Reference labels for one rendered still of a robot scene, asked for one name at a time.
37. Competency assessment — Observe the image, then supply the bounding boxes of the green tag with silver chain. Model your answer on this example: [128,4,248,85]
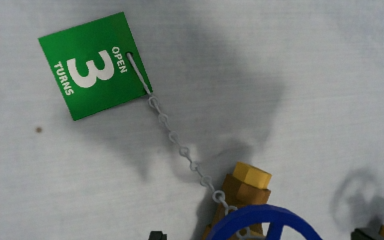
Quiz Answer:
[38,12,238,216]

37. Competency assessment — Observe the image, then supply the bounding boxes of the grey pipe assembly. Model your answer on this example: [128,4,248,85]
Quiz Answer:
[202,161,323,240]

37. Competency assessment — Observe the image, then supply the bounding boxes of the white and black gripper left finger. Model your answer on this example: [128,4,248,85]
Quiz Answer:
[148,231,167,240]

